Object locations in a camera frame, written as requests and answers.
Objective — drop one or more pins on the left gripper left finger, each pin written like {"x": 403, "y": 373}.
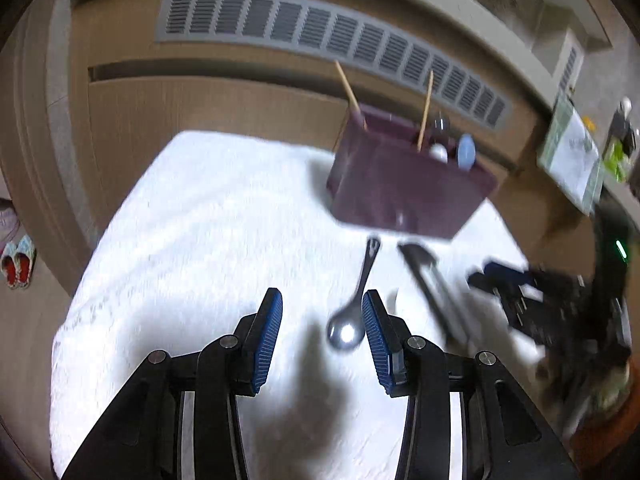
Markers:
{"x": 258, "y": 334}

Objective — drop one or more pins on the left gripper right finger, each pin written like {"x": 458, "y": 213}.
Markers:
{"x": 386, "y": 334}

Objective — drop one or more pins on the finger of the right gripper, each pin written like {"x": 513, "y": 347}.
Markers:
{"x": 510, "y": 296}
{"x": 499, "y": 272}

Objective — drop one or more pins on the smiley handle steel spoon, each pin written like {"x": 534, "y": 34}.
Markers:
{"x": 345, "y": 329}

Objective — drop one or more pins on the gloved right hand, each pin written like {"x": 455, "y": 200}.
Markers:
{"x": 575, "y": 393}

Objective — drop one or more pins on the white textured towel mat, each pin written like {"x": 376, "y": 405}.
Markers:
{"x": 214, "y": 222}

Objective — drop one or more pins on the white plastic spoon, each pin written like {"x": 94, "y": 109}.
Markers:
{"x": 439, "y": 152}

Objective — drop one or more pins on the green checked dish towel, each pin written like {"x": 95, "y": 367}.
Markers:
{"x": 571, "y": 158}

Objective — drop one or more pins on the purple plastic utensil holder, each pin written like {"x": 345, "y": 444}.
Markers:
{"x": 380, "y": 180}

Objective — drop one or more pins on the patterned slipper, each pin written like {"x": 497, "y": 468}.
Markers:
{"x": 18, "y": 261}

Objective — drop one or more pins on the grey ventilation grille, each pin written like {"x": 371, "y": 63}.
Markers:
{"x": 335, "y": 33}

